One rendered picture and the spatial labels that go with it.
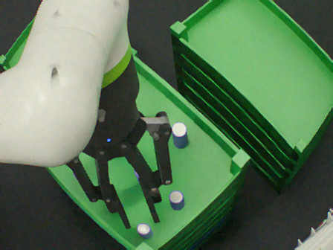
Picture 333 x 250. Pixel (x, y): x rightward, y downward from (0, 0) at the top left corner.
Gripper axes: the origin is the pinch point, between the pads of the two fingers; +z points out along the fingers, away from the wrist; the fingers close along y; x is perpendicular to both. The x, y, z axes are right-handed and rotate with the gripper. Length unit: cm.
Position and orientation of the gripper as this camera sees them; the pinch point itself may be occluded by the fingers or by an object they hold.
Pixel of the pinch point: (134, 205)
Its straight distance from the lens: 108.1
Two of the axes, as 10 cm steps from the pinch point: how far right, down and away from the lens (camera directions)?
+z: 1.6, 6.2, 7.7
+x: 2.4, 7.3, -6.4
